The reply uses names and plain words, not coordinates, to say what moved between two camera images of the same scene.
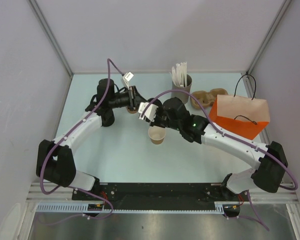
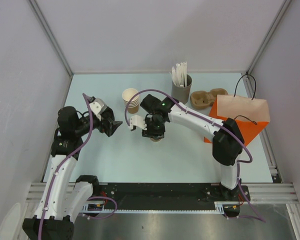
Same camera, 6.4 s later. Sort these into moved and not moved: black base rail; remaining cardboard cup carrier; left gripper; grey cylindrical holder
Moved: left gripper
Not moved: black base rail; grey cylindrical holder; remaining cardboard cup carrier
